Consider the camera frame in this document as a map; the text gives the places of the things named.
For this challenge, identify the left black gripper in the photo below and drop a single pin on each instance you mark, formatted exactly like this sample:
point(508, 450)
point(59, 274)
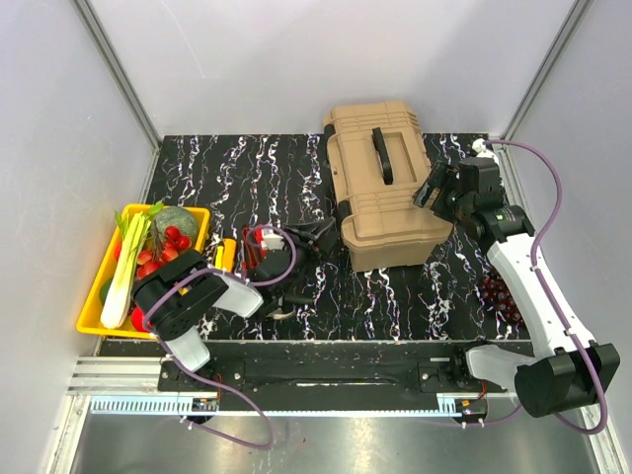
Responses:
point(326, 243)

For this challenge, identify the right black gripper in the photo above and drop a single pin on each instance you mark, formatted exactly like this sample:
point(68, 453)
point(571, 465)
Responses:
point(440, 176)

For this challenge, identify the tan plastic tool box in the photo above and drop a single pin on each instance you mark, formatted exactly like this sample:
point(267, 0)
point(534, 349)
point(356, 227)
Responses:
point(378, 161)

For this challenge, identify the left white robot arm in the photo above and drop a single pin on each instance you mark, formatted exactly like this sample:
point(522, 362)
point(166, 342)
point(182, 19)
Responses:
point(173, 299)

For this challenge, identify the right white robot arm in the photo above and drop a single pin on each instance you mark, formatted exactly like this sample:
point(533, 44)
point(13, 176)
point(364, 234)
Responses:
point(568, 369)

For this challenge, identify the black marble pattern mat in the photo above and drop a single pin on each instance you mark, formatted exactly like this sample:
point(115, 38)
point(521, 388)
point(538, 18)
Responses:
point(286, 178)

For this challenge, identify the black hex key set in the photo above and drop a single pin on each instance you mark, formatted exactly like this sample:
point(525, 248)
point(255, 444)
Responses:
point(308, 296)

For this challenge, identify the steel claw hammer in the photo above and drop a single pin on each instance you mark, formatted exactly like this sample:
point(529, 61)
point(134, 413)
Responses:
point(282, 307)

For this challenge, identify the yellow utility knife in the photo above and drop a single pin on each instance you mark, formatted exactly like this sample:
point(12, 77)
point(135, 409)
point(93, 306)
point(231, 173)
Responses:
point(225, 255)

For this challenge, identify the dark purple grape bunch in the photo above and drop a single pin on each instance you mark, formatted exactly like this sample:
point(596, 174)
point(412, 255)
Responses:
point(495, 292)

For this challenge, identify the green melon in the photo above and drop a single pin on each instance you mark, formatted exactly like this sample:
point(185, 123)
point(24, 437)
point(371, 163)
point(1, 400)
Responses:
point(179, 217)

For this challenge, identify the red cherry cluster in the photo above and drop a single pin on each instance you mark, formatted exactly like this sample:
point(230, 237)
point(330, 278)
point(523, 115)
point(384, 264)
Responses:
point(161, 248)

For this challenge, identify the red apple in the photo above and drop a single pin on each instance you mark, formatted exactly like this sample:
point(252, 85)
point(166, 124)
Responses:
point(137, 318)

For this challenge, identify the green white leek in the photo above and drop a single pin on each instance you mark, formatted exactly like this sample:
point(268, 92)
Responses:
point(134, 233)

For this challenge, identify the green lime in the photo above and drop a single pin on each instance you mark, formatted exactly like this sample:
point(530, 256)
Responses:
point(104, 290)

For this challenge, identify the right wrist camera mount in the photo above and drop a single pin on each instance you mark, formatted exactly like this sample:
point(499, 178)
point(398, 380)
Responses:
point(479, 173)

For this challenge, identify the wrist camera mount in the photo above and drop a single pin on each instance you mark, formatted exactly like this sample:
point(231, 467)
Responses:
point(272, 240)
point(479, 173)

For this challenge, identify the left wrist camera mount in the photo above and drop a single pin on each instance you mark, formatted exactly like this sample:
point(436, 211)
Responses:
point(272, 240)

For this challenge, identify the red handled pliers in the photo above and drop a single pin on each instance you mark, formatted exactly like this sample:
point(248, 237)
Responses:
point(252, 243)

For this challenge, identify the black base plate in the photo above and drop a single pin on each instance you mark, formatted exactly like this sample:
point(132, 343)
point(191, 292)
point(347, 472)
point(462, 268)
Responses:
point(330, 378)

